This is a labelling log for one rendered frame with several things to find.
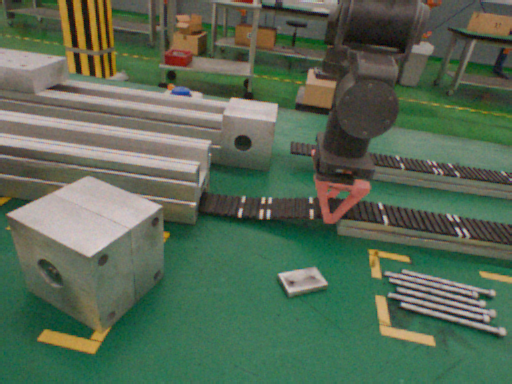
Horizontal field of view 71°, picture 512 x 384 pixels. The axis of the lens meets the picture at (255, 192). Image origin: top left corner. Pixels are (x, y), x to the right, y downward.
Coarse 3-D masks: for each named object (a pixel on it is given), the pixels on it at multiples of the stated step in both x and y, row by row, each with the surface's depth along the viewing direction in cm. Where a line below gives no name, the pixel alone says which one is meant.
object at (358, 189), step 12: (324, 180) 43; (336, 180) 43; (348, 180) 43; (360, 180) 45; (324, 192) 45; (360, 192) 44; (324, 204) 47; (348, 204) 46; (324, 216) 48; (336, 216) 48
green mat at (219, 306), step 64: (320, 128) 87; (256, 192) 58; (384, 192) 63; (448, 192) 66; (0, 256) 40; (192, 256) 43; (256, 256) 45; (320, 256) 46; (448, 256) 49; (0, 320) 33; (64, 320) 34; (128, 320) 35; (192, 320) 35; (256, 320) 36; (320, 320) 37
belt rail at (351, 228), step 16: (336, 224) 53; (352, 224) 50; (368, 224) 49; (384, 240) 50; (400, 240) 50; (416, 240) 50; (432, 240) 50; (448, 240) 50; (464, 240) 49; (496, 256) 50
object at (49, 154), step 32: (0, 128) 52; (32, 128) 51; (64, 128) 51; (96, 128) 52; (0, 160) 46; (32, 160) 47; (64, 160) 45; (96, 160) 45; (128, 160) 45; (160, 160) 45; (192, 160) 52; (0, 192) 49; (32, 192) 48; (160, 192) 46; (192, 192) 46; (192, 224) 49
